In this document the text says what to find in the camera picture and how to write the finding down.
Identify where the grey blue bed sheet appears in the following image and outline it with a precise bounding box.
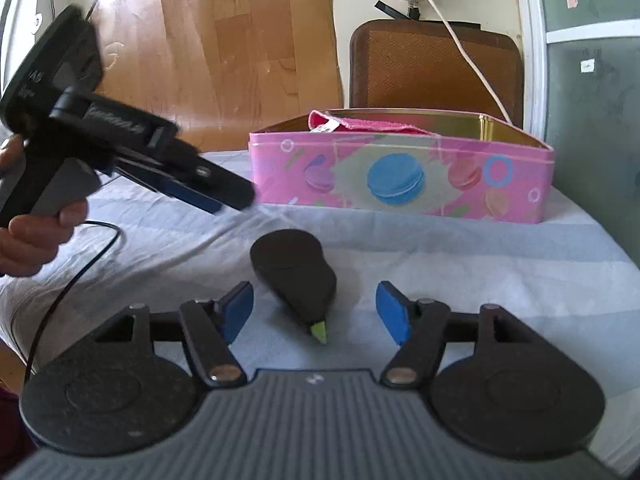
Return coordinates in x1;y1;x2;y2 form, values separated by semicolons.
1;178;639;474

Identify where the black cable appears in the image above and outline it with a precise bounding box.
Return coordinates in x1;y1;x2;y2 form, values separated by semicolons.
22;219;124;386

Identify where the pink towel cloth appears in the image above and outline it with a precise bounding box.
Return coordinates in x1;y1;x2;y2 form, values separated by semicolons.
308;110;437;136

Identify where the white power cable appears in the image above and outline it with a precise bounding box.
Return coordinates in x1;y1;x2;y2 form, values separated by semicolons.
399;0;514;126

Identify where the white door frame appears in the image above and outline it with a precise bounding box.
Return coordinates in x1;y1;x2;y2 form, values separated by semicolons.
518;0;548;140

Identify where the pink macaron biscuit tin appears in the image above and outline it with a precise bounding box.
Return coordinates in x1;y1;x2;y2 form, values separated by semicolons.
248;108;554;223

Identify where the wood pattern board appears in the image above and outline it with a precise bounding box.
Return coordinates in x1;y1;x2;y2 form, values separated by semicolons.
91;0;343;152

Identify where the person's left hand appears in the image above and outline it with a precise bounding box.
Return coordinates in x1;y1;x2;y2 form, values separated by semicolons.
0;134;90;278

